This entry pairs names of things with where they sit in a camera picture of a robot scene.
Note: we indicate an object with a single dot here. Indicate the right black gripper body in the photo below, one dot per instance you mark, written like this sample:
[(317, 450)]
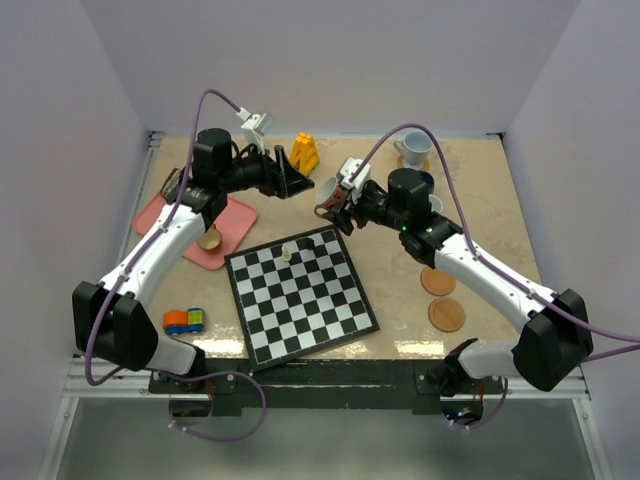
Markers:
[(368, 206)]

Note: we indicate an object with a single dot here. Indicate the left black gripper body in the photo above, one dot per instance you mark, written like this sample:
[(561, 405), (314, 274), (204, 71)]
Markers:
[(254, 172)]

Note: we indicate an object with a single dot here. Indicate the pink patterned cup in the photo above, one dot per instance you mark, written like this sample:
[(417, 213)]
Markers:
[(329, 195)]

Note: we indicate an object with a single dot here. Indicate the dark blue cup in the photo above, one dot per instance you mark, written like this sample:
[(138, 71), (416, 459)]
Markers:
[(428, 180)]

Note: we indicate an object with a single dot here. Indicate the grey printed mug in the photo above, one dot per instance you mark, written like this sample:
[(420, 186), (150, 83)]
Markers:
[(436, 204)]

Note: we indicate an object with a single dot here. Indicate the light blue cup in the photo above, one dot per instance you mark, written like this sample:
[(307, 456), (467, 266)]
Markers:
[(414, 146)]

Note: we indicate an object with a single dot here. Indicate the orange cup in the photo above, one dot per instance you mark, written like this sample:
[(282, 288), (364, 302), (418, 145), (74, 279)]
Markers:
[(211, 241)]

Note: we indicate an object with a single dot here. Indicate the dark brown cup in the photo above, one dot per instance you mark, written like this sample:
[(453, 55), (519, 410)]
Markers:
[(171, 185)]

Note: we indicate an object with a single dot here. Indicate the light wooden coaster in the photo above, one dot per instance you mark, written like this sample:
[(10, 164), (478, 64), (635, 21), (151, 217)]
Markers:
[(446, 315), (436, 282)]

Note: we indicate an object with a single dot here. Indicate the black white chessboard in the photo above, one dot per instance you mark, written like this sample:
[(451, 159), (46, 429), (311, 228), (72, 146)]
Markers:
[(311, 304)]

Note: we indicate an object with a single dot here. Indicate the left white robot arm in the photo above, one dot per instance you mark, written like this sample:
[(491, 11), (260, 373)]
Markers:
[(110, 318)]

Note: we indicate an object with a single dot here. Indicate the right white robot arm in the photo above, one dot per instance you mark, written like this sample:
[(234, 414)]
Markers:
[(553, 328)]

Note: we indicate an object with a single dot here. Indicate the yellow blue block structure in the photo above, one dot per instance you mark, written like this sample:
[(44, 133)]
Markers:
[(304, 156)]

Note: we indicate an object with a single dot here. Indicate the pink plastic tray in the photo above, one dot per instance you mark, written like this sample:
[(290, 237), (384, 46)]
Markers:
[(233, 224)]

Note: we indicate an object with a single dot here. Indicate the black chess piece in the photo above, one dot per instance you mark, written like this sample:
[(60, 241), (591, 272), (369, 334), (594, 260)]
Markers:
[(308, 243)]

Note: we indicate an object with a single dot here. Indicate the white chess piece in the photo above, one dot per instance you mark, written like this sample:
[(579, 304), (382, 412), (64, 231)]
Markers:
[(286, 254)]

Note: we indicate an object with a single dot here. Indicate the orange blue toy car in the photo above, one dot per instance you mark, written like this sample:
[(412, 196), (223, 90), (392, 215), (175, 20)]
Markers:
[(177, 322)]

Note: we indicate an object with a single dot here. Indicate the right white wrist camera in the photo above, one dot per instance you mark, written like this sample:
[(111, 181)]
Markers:
[(352, 177)]

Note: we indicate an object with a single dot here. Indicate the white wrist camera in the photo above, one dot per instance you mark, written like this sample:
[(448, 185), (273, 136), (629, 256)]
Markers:
[(254, 127), (352, 177)]

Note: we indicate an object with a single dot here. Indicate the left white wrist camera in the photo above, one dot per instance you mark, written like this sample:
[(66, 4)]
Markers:
[(254, 127)]

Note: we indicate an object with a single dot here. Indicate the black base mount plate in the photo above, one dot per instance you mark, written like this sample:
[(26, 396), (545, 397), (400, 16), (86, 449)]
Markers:
[(420, 386)]

